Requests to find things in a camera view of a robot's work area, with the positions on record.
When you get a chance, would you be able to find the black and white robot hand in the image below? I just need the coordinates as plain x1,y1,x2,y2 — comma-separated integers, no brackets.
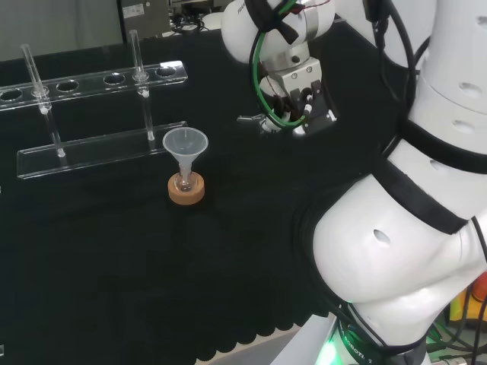
259,56,339,138

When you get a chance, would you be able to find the clear plastic funnel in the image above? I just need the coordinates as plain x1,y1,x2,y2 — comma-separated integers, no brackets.
162,128,210,184

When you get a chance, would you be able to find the small glass round-bottom flask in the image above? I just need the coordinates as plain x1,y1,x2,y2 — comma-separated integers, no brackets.
173,169,197,192

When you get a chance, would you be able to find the clear acrylic funnel stand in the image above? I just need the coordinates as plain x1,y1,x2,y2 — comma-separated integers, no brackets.
0,30,190,180

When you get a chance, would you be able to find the grey metal cabinet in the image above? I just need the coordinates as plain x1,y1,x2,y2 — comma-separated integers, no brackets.
119,0,170,40

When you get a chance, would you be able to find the black cloth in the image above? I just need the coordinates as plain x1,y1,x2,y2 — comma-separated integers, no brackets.
0,17,487,361

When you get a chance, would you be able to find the yellow stop button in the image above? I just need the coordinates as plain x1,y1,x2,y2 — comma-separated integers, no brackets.
449,275,487,324

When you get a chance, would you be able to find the cork ring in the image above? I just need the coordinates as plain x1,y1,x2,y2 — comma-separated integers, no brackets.
167,171,207,207

